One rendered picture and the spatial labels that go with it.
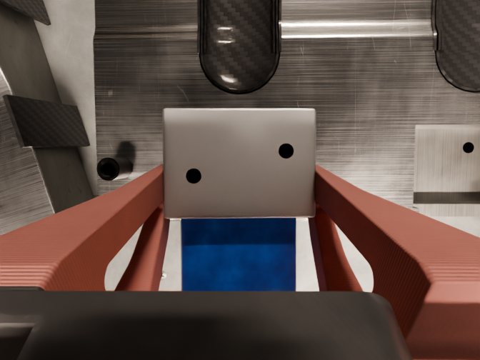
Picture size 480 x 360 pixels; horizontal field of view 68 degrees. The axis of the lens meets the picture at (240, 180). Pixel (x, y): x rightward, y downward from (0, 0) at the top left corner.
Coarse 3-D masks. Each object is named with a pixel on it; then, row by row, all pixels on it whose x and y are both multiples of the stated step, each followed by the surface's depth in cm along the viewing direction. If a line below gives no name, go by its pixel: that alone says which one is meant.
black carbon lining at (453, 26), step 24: (216, 0) 17; (240, 0) 17; (264, 0) 17; (432, 0) 16; (456, 0) 17; (216, 24) 17; (240, 24) 17; (264, 24) 17; (432, 24) 16; (456, 24) 17; (216, 48) 17; (240, 48) 17; (264, 48) 17; (456, 48) 17; (216, 72) 17; (240, 72) 17; (264, 72) 17; (456, 72) 16
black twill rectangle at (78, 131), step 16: (16, 96) 20; (16, 112) 20; (32, 112) 21; (48, 112) 22; (64, 112) 24; (16, 128) 19; (32, 128) 21; (48, 128) 22; (64, 128) 24; (80, 128) 25; (32, 144) 20; (48, 144) 21; (64, 144) 23; (80, 144) 25
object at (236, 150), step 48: (192, 144) 11; (240, 144) 11; (288, 144) 12; (192, 192) 11; (240, 192) 12; (288, 192) 12; (192, 240) 13; (240, 240) 13; (288, 240) 13; (192, 288) 13; (240, 288) 13; (288, 288) 13
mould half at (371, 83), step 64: (128, 0) 17; (192, 0) 17; (320, 0) 16; (384, 0) 16; (128, 64) 17; (192, 64) 16; (320, 64) 16; (384, 64) 16; (128, 128) 17; (320, 128) 17; (384, 128) 16; (384, 192) 17
